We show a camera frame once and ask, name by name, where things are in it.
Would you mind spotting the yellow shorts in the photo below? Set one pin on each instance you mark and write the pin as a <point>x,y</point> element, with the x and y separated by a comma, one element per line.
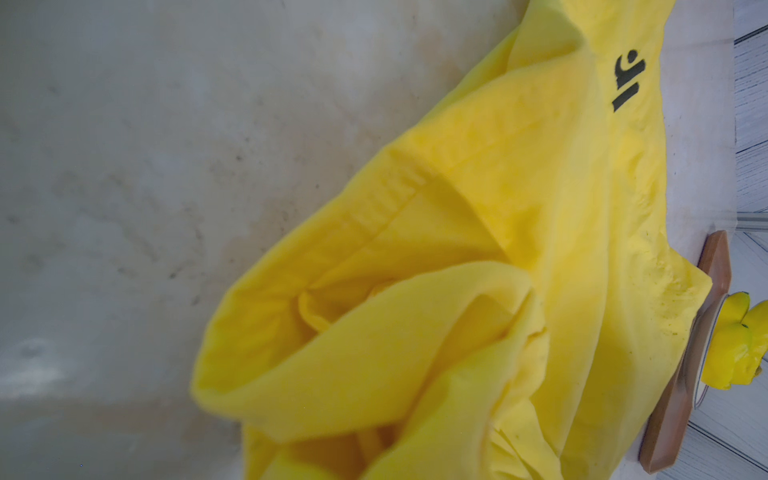
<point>493,296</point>

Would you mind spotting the brown wooden tray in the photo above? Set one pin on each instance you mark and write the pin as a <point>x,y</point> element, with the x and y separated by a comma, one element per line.
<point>668,422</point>

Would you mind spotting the white patterned plate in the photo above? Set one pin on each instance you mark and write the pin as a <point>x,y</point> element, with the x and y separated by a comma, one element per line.
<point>701,337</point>

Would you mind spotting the yellow banana bunch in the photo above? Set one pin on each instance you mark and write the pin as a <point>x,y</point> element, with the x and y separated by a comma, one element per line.
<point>738,344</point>

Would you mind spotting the right aluminium corner post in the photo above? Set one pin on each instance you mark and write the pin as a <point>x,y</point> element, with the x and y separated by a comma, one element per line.
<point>752,221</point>

